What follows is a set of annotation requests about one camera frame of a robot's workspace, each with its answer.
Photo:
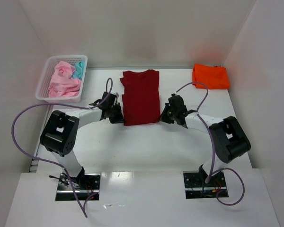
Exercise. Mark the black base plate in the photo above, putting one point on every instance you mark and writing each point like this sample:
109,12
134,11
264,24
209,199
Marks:
196,188
89,186

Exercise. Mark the teal t shirt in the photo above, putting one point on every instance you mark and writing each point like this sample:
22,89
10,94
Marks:
79,69

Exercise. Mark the pink t shirt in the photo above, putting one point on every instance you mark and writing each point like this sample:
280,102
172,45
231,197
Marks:
62,84

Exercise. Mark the white plastic laundry basket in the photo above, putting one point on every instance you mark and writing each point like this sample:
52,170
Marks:
42,91

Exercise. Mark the dark red t shirt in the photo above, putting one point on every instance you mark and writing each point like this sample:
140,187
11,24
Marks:
141,99

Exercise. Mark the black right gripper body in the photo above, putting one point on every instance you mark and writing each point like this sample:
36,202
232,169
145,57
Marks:
167,115

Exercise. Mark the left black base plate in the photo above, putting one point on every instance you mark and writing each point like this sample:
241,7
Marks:
89,186

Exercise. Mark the orange folded t shirt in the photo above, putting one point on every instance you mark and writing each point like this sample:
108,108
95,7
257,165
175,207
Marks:
214,77

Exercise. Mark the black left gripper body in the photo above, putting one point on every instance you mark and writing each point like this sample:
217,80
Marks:
117,114

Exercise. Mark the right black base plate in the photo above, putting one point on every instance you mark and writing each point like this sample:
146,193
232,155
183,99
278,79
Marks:
196,188

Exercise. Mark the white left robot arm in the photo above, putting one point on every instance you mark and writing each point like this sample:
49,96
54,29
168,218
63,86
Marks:
60,132

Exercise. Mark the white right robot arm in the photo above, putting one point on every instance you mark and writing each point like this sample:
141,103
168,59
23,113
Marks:
227,138

